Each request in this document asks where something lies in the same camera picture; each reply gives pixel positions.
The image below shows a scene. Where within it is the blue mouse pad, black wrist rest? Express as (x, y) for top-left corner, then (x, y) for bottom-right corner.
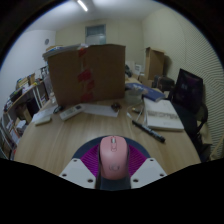
(71, 134), (152, 191)

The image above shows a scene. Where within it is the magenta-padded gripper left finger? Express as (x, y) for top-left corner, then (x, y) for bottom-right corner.
(58, 145), (103, 190)

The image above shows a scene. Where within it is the blue folder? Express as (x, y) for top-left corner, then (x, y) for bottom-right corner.
(125, 82), (166, 103)

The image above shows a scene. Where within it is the black marker pen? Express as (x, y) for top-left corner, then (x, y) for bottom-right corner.
(131, 119), (166, 144)

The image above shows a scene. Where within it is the white keyboard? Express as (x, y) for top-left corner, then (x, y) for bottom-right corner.
(31, 108), (54, 126)

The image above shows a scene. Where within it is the cluttered shelf unit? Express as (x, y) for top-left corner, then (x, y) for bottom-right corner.
(0, 109), (28, 161)

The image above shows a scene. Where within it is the grey door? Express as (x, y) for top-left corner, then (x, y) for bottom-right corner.
(84, 23), (107, 46)

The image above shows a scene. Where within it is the white paper sheet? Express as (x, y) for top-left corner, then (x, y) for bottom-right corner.
(79, 103), (120, 118)

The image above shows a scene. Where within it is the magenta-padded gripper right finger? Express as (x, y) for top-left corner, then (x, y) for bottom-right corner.
(126, 144), (168, 190)

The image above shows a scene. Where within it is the white remote control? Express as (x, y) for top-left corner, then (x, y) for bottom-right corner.
(59, 104), (84, 122)

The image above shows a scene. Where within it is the ceiling tube light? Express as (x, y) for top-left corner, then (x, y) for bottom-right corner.
(76, 0), (89, 13)

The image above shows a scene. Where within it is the small dark object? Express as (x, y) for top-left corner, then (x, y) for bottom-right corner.
(110, 102), (122, 112)
(53, 105), (65, 115)

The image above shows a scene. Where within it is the small open cardboard box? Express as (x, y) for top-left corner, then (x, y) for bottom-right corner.
(143, 46), (166, 81)

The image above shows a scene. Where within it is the white open book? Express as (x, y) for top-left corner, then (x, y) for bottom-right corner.
(143, 97), (185, 132)

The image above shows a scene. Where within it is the pink computer mouse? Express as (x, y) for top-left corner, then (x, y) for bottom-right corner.
(98, 135), (130, 181)

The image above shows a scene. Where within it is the large brown cardboard box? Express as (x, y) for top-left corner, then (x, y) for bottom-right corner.
(46, 43), (127, 107)

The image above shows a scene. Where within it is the black monitor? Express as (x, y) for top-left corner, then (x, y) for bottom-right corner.
(171, 68), (204, 114)

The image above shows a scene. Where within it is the black bag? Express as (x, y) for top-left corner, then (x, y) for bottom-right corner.
(153, 74), (176, 93)

